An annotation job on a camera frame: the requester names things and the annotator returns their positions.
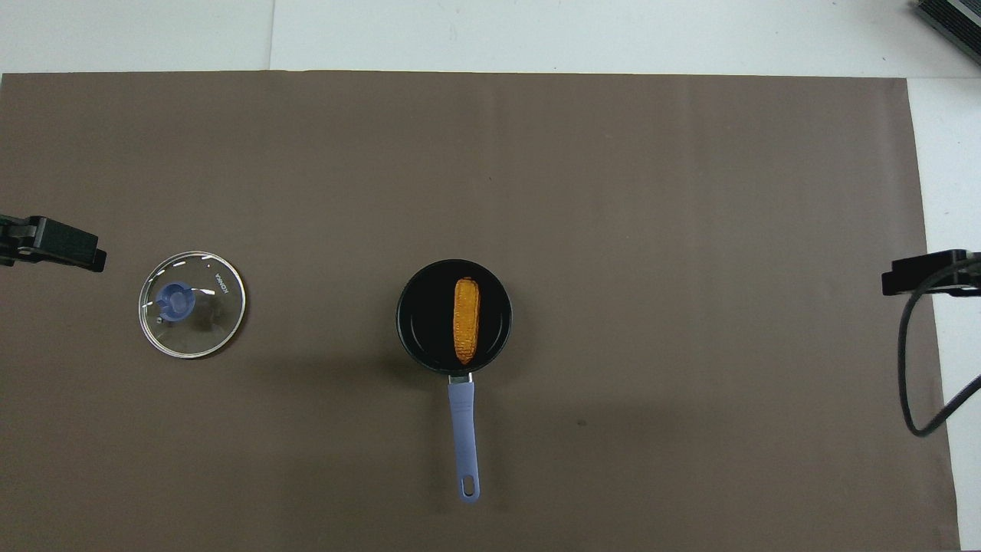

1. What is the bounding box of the yellow toy corn cob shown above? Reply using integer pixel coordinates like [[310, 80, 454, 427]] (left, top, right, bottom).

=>
[[453, 278, 481, 366]]

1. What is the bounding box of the brown table mat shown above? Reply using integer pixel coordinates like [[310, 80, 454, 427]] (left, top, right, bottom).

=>
[[0, 71, 962, 552]]

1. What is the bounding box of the black pot with lavender handle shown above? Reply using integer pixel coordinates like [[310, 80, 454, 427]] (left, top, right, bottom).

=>
[[395, 259, 513, 503]]

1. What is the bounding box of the black ribbed device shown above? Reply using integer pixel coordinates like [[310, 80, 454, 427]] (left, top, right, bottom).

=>
[[910, 0, 981, 45]]

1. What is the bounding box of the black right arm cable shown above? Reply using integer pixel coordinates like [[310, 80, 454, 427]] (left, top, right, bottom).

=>
[[897, 257, 981, 438]]

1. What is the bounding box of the glass lid with blue knob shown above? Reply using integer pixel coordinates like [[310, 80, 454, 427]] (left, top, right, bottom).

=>
[[138, 251, 247, 360]]

